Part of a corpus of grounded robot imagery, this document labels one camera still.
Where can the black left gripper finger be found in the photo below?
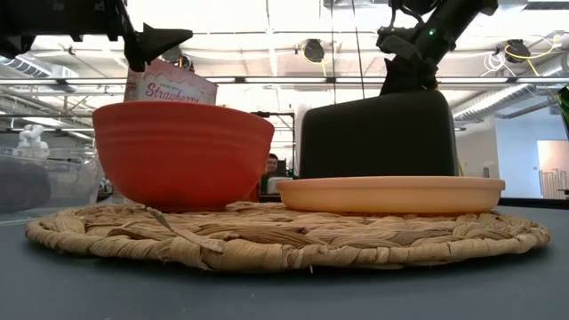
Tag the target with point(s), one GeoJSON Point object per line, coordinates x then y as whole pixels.
{"type": "Point", "coordinates": [164, 40]}
{"type": "Point", "coordinates": [133, 49]}

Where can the pink strawberry yogurt cereal box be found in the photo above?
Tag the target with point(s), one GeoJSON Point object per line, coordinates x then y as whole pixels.
{"type": "Point", "coordinates": [173, 86]}

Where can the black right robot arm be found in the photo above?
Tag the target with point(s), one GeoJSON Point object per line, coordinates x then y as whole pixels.
{"type": "Point", "coordinates": [462, 13]}

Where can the black chrome two-slot toaster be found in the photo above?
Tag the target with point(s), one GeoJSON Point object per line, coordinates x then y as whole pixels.
{"type": "Point", "coordinates": [378, 133]}

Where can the coral red bowl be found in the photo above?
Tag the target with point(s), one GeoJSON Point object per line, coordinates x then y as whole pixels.
{"type": "Point", "coordinates": [182, 155]}

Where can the clear plastic container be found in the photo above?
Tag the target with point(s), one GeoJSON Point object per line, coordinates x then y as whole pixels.
{"type": "Point", "coordinates": [75, 186]}

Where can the green ribbed glass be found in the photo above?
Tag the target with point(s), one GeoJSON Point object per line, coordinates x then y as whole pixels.
{"type": "Point", "coordinates": [564, 111]}

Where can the person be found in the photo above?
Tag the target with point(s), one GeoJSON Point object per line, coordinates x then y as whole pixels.
{"type": "Point", "coordinates": [271, 166]}

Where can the round woven straw placemat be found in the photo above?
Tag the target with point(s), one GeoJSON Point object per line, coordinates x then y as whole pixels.
{"type": "Point", "coordinates": [284, 240]}

